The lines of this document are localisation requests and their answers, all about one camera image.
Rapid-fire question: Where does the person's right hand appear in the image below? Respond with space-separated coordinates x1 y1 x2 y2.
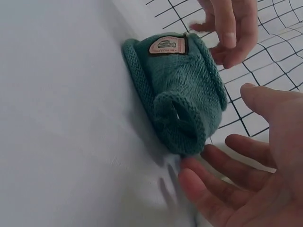
178 83 303 227

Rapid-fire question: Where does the person's left hand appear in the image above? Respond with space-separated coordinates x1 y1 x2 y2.
190 0 261 70

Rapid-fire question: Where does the green knitted garment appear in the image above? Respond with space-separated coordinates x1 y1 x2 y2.
122 33 228 158

